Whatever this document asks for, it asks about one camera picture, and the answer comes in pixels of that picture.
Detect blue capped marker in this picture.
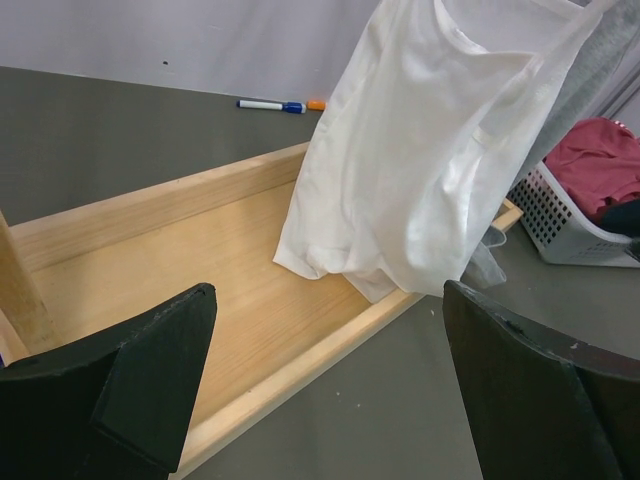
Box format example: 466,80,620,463
236,99,307,114

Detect white tank top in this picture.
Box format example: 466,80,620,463
274,1,610,302

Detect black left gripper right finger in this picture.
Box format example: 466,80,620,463
443,281,639,479

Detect grey tank top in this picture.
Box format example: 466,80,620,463
462,0,640,291

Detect wooden clothes rack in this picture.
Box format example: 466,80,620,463
0,140,525,480

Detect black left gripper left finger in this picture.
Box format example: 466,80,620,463
1,283,217,479

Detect pink red garment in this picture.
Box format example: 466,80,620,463
544,117,639,223

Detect orange capped marker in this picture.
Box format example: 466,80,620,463
306,100,326,111

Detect white laundry basket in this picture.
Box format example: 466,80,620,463
508,163,639,268

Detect dark navy maroon garment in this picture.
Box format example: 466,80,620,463
599,199,640,238

